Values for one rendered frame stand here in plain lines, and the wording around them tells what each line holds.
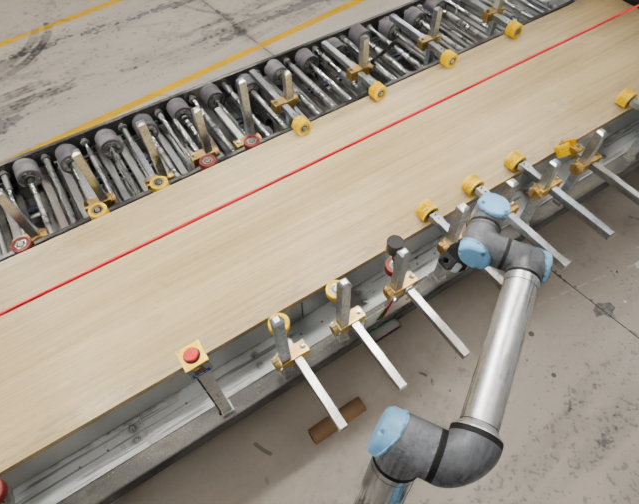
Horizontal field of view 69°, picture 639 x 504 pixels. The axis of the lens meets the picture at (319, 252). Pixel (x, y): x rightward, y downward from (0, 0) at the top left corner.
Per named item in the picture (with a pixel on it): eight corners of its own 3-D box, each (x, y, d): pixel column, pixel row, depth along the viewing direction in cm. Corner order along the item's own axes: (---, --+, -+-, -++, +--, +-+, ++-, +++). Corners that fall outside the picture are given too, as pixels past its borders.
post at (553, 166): (521, 235, 221) (563, 162, 181) (516, 238, 220) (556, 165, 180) (516, 230, 222) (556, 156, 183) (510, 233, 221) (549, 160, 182)
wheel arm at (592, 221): (611, 236, 183) (616, 230, 180) (605, 240, 182) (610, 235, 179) (516, 160, 207) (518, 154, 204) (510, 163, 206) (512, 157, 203)
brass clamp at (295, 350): (311, 355, 172) (310, 350, 168) (279, 375, 168) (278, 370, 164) (302, 342, 175) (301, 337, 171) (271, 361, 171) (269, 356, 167)
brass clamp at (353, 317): (366, 321, 180) (366, 316, 176) (337, 340, 176) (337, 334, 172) (356, 309, 183) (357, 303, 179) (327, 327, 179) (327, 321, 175)
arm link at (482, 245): (502, 259, 122) (513, 224, 128) (459, 243, 125) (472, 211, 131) (492, 278, 129) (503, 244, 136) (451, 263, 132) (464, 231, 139)
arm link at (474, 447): (493, 509, 90) (561, 244, 122) (431, 478, 94) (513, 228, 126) (478, 513, 100) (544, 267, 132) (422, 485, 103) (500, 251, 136)
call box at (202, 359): (214, 369, 134) (208, 358, 128) (192, 382, 132) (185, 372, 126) (204, 349, 138) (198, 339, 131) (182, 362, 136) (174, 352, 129)
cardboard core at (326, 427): (366, 407, 232) (316, 443, 223) (366, 412, 238) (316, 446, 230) (357, 394, 236) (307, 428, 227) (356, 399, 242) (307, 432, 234)
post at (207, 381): (235, 411, 171) (208, 367, 134) (223, 418, 170) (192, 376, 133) (229, 400, 173) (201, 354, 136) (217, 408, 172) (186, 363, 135)
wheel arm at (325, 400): (348, 427, 158) (348, 424, 154) (339, 433, 157) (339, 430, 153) (282, 328, 179) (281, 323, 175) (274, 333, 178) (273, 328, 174)
